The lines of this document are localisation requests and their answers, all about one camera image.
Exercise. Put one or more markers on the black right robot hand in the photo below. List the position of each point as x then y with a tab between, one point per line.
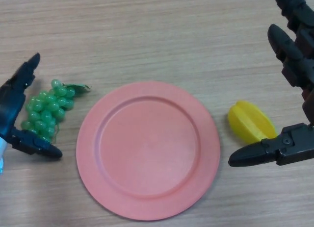
299	67

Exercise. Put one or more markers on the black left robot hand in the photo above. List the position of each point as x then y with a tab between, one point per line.
9	107

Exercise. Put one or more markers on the green grape bunch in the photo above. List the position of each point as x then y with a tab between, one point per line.
49	107

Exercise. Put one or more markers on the pink round plate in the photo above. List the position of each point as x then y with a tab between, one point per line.
147	151

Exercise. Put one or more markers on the yellow starfruit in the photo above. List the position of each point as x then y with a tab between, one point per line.
247	119

